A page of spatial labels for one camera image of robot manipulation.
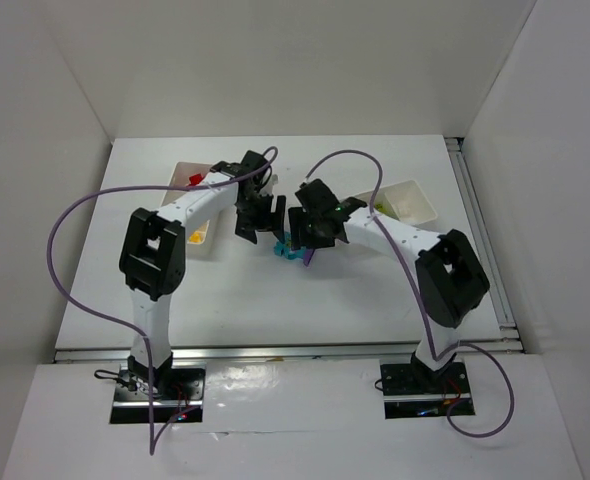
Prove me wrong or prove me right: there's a purple curved lego base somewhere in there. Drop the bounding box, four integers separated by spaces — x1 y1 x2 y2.
303 249 315 266

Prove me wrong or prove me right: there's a teal character lego figure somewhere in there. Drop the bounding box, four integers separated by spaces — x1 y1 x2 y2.
273 232 299 261

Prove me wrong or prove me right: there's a large yellow lego brick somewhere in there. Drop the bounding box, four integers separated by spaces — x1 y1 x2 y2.
188 231 206 245

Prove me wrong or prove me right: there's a red long lego brick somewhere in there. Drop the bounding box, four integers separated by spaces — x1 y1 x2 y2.
186 173 204 186

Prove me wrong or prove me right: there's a white lego brick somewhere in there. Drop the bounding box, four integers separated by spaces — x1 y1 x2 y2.
396 201 415 218

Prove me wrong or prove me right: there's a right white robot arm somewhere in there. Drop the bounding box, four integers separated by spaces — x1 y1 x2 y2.
288 179 490 385

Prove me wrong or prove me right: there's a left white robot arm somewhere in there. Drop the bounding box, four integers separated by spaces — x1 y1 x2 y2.
119 150 286 389

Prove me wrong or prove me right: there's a left white divided tray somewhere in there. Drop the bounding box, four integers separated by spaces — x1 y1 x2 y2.
158 162 225 260

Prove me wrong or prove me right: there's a white divided tray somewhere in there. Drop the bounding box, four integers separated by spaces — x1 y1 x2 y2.
158 162 225 260
374 180 438 226

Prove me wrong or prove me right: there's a right white divided tray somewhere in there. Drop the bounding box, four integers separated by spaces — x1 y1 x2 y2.
374 180 438 226

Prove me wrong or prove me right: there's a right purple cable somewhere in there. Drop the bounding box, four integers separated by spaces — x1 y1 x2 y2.
302 149 515 439

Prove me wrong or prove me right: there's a purple cable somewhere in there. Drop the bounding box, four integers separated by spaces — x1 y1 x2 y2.
302 149 515 439
45 145 280 456

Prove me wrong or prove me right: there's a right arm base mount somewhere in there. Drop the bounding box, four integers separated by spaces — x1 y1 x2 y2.
373 357 476 420

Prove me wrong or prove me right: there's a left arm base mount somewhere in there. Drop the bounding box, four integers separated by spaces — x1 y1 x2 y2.
93 363 206 425

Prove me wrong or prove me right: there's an aluminium rail right side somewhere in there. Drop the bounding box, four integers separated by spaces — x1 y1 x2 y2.
444 137 525 354

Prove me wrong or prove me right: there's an aluminium rail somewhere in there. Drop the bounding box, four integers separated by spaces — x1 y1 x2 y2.
444 137 525 354
54 340 476 362

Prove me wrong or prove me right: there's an aluminium rail front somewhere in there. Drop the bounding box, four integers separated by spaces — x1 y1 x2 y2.
54 340 476 362

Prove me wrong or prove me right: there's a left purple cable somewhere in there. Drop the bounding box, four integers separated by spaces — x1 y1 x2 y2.
45 145 280 456

